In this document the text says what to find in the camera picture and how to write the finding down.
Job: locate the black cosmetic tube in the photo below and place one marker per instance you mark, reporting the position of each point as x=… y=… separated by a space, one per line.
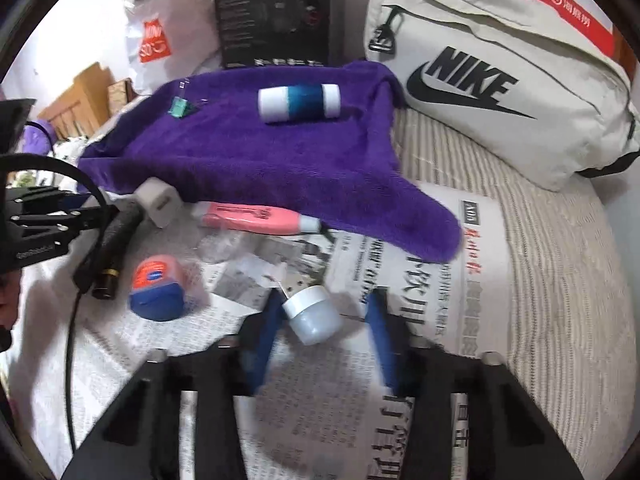
x=117 y=245

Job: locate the white tape roll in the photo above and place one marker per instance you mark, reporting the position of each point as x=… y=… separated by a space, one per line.
x=312 y=317

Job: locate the small brown patterned box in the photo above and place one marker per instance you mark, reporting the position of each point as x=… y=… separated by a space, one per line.
x=121 y=92

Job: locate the red cardboard box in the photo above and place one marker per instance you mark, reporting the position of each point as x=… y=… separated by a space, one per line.
x=550 y=10

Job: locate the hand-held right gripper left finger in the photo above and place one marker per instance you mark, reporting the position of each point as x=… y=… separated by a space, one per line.
x=262 y=342

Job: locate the wooden headboard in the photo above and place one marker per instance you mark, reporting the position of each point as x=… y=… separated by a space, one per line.
x=75 y=105

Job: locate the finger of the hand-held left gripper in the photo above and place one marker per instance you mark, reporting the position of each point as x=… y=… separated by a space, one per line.
x=40 y=225

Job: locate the purple towel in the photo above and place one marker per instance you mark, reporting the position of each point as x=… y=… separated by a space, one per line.
x=275 y=170

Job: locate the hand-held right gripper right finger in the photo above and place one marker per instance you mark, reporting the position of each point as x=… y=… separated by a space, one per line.
x=380 y=340

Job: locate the white charger plug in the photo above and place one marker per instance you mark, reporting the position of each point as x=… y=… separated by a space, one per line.
x=157 y=202

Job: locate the white plastic shopping bag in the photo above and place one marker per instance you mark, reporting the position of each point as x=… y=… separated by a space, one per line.
x=170 y=10

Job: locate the pink highlighter pen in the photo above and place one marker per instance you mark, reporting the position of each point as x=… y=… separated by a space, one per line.
x=250 y=217

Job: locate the newspaper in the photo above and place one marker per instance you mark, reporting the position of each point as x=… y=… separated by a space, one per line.
x=425 y=290

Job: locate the pink jar with blue lid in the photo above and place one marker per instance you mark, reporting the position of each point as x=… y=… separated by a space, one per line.
x=155 y=300

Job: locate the black product box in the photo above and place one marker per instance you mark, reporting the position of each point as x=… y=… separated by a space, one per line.
x=270 y=20

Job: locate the blue and white bottle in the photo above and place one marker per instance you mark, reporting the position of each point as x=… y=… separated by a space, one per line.
x=300 y=102

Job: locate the beige bag with black logo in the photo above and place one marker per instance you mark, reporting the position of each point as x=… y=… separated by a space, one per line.
x=500 y=135

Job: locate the teal binder clip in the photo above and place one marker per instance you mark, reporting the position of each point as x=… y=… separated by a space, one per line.
x=179 y=107

